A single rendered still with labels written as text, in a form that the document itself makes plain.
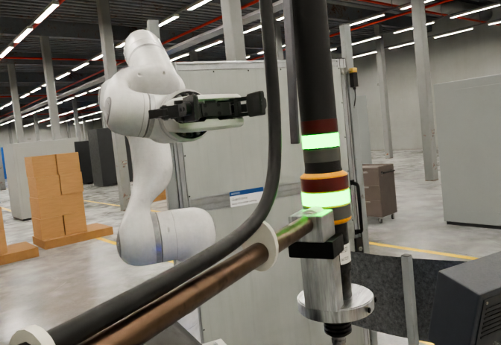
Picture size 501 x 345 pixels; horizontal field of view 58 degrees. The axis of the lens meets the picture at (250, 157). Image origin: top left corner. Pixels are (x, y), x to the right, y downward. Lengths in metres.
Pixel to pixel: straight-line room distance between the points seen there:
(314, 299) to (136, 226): 0.70
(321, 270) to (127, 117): 0.46
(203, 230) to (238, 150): 1.31
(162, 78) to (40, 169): 7.64
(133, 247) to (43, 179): 7.48
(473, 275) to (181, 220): 0.68
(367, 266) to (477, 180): 4.60
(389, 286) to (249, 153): 0.96
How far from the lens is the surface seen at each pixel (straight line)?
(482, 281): 1.15
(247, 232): 0.28
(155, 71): 0.90
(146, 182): 1.10
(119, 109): 0.75
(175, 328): 0.48
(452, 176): 7.01
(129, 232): 1.06
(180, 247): 1.07
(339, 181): 0.40
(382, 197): 7.31
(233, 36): 7.38
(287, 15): 0.41
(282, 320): 2.63
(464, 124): 6.86
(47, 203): 8.54
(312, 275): 0.40
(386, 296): 2.41
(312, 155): 0.40
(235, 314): 2.48
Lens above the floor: 1.61
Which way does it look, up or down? 3 degrees down
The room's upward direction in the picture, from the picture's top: 6 degrees counter-clockwise
